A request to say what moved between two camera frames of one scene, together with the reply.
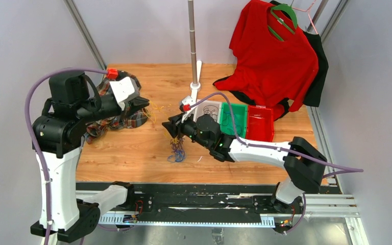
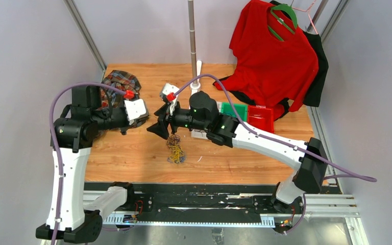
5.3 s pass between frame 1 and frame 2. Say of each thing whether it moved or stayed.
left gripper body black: moved
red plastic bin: stayed
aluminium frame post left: stayed
